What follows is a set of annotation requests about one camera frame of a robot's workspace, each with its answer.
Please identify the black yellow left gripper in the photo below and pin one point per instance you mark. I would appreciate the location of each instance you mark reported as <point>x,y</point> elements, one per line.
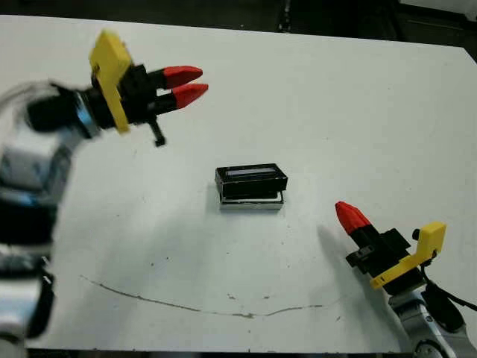
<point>112,82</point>

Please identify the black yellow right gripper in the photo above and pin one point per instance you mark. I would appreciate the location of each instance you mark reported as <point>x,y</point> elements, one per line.
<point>395,264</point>

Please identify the black glossy box lid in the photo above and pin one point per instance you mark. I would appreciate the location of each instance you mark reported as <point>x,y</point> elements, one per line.
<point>253,182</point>

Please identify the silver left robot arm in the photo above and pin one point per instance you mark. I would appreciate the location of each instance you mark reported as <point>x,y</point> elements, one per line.
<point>22,168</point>

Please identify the white box base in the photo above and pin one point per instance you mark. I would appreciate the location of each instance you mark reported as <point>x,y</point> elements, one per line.
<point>249,206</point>

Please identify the black metal stand post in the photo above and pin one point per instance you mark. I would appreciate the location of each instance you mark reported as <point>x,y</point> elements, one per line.
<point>286,16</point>

